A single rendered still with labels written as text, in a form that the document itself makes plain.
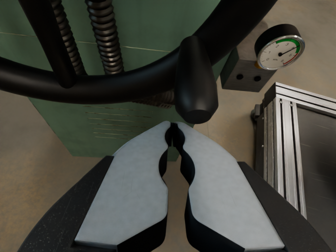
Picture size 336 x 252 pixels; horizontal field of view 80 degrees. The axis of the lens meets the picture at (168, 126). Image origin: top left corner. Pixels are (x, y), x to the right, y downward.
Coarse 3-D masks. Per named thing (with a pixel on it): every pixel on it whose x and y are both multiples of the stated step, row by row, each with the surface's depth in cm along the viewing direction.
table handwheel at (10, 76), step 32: (32, 0) 12; (224, 0) 12; (256, 0) 11; (224, 32) 13; (0, 64) 17; (64, 64) 16; (160, 64) 16; (32, 96) 18; (64, 96) 18; (96, 96) 18; (128, 96) 18
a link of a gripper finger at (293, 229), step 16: (256, 176) 8; (256, 192) 8; (272, 192) 8; (272, 208) 7; (288, 208) 7; (288, 224) 7; (304, 224) 7; (288, 240) 6; (304, 240) 6; (320, 240) 6
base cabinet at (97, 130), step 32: (0, 0) 29; (64, 0) 29; (128, 0) 29; (160, 0) 29; (192, 0) 29; (0, 32) 34; (32, 32) 34; (128, 32) 34; (160, 32) 34; (192, 32) 34; (32, 64) 40; (96, 64) 40; (128, 64) 40; (64, 128) 63; (96, 128) 62; (128, 128) 62
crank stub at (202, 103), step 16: (192, 48) 12; (192, 64) 11; (208, 64) 12; (176, 80) 12; (192, 80) 11; (208, 80) 11; (176, 96) 11; (192, 96) 10; (208, 96) 10; (192, 112) 11; (208, 112) 11
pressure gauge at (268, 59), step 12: (288, 24) 28; (264, 36) 29; (276, 36) 28; (288, 36) 27; (300, 36) 28; (264, 48) 29; (276, 48) 29; (288, 48) 29; (300, 48) 29; (264, 60) 31; (276, 60) 31; (288, 60) 31
